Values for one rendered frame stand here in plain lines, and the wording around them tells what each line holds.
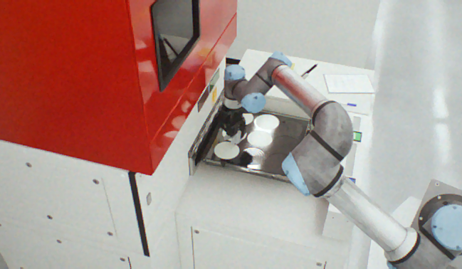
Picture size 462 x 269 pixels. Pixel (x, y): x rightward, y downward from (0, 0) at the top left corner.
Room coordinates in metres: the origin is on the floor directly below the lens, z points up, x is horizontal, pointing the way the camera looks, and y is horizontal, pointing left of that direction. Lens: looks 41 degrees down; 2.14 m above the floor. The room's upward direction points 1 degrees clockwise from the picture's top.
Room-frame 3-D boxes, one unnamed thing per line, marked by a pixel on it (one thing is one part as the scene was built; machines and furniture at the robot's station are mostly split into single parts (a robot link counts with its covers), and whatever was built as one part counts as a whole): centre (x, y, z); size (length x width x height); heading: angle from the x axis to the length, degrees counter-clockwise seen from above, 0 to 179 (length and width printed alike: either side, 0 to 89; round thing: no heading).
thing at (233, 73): (1.32, 0.00, 1.21); 0.09 x 0.08 x 0.11; 30
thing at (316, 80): (1.72, -0.31, 0.89); 0.62 x 0.35 x 0.14; 74
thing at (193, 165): (1.42, 0.10, 0.89); 0.44 x 0.02 x 0.10; 164
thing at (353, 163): (1.21, -0.44, 0.89); 0.55 x 0.09 x 0.14; 164
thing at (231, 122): (1.32, 0.01, 1.05); 0.09 x 0.08 x 0.12; 137
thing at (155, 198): (1.25, 0.16, 1.02); 0.82 x 0.03 x 0.40; 164
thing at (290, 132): (1.37, -0.11, 0.90); 0.34 x 0.34 x 0.01; 74
